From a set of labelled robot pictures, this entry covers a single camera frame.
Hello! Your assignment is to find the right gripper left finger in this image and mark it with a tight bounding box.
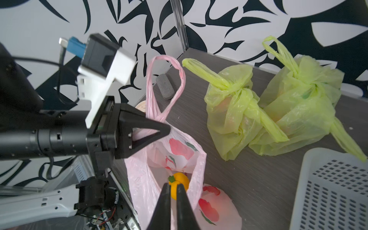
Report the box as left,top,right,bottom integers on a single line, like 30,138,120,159
147,183,171,230

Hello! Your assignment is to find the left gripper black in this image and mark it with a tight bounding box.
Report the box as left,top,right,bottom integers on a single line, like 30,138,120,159
86,96,171,175

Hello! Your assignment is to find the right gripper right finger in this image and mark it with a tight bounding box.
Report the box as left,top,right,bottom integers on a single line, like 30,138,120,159
176,184,200,230

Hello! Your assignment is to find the pink plastic bag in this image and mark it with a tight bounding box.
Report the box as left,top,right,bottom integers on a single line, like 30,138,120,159
124,55,242,230

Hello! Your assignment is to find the yellow orange fruit with leaf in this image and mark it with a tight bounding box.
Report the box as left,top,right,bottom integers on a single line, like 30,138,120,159
168,172,190,200

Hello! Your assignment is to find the green plastic bag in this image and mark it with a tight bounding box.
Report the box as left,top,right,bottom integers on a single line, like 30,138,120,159
249,36,368,162
182,58,288,161

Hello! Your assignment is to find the white plastic basket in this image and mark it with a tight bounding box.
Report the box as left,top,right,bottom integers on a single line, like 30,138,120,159
289,148,368,230

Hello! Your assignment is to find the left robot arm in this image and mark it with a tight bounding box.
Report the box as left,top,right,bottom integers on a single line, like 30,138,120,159
1,34,171,229

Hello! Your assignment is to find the small round clock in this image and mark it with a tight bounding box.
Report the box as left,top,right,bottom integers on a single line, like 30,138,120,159
135,101,146,113

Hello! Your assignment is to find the grey oval stone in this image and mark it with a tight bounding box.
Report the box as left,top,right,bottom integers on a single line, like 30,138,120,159
156,74,175,100

